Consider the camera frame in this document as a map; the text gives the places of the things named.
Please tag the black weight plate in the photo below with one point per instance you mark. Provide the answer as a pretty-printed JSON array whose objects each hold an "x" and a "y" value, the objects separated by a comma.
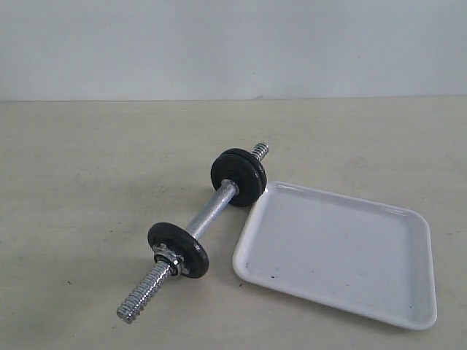
[
  {"x": 178, "y": 240},
  {"x": 251, "y": 162},
  {"x": 233, "y": 178}
]

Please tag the chrome threaded dumbbell bar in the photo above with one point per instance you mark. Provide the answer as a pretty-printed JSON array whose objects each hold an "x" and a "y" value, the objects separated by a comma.
[{"x": 239, "y": 179}]

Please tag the chrome star collar nut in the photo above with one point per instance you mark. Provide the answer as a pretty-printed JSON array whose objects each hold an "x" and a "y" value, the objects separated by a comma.
[{"x": 175, "y": 261}]

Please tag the white plastic tray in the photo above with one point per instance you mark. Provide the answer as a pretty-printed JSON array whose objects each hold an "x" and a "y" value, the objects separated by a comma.
[{"x": 359, "y": 256}]

